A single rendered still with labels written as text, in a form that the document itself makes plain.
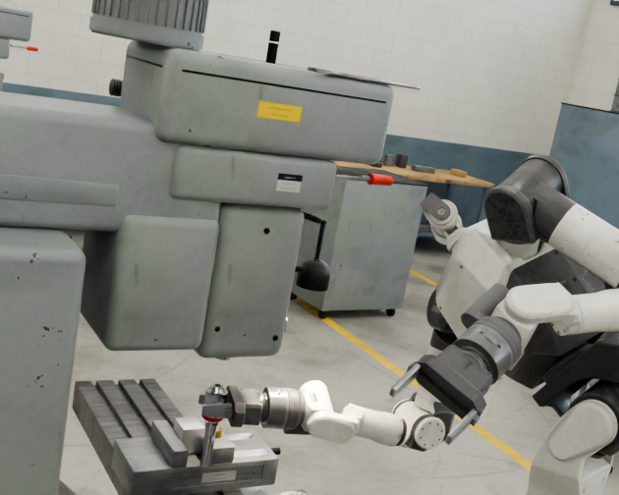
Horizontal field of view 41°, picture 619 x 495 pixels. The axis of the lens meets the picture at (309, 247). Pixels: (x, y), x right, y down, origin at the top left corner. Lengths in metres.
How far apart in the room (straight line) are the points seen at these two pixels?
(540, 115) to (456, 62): 1.58
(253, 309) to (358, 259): 4.73
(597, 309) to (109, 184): 0.84
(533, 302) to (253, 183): 0.54
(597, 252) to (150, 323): 0.81
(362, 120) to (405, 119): 8.24
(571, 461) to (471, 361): 0.43
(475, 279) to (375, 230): 4.76
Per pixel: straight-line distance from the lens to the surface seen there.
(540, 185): 1.59
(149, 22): 1.47
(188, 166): 1.49
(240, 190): 1.54
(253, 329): 1.66
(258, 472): 2.00
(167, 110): 1.45
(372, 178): 1.68
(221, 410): 1.79
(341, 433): 1.86
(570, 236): 1.55
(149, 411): 2.30
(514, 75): 10.78
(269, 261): 1.63
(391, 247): 6.52
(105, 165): 1.45
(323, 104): 1.57
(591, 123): 7.61
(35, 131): 1.42
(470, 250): 1.65
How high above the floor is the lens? 1.92
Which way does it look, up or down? 13 degrees down
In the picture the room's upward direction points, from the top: 10 degrees clockwise
